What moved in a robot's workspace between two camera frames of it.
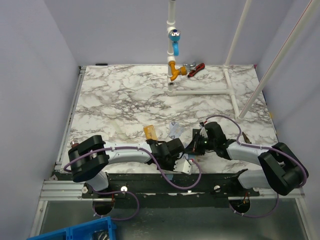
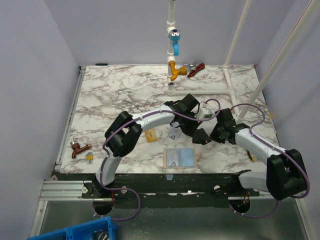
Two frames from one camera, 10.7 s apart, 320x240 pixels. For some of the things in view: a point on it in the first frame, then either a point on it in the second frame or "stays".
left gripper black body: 169,163 to 187,125
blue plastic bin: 101,229 stays
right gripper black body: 196,144 to 219,133
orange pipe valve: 182,70 stays
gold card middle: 150,132 stays
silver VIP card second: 175,130 stays
